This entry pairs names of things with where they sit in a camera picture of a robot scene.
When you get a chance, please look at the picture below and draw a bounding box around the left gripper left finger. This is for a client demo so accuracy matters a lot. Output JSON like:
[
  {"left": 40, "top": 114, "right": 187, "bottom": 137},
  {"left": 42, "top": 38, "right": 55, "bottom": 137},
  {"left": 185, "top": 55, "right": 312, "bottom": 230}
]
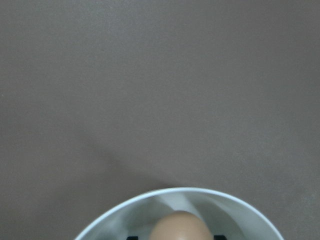
[{"left": 126, "top": 236, "right": 139, "bottom": 240}]

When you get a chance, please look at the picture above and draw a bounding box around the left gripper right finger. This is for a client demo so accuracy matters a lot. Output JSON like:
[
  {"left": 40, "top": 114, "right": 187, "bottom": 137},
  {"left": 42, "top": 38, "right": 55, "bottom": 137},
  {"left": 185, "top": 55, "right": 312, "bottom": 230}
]
[{"left": 213, "top": 235, "right": 226, "bottom": 240}]

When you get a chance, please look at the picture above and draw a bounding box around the brown egg from bowl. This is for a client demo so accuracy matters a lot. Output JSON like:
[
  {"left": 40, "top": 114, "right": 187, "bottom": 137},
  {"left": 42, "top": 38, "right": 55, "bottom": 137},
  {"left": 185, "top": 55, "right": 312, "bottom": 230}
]
[{"left": 148, "top": 211, "right": 214, "bottom": 240}]

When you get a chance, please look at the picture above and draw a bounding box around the white ceramic bowl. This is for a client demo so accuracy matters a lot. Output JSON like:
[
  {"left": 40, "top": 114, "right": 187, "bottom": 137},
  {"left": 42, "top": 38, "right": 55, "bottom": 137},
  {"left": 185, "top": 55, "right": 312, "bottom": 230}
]
[{"left": 76, "top": 187, "right": 283, "bottom": 240}]

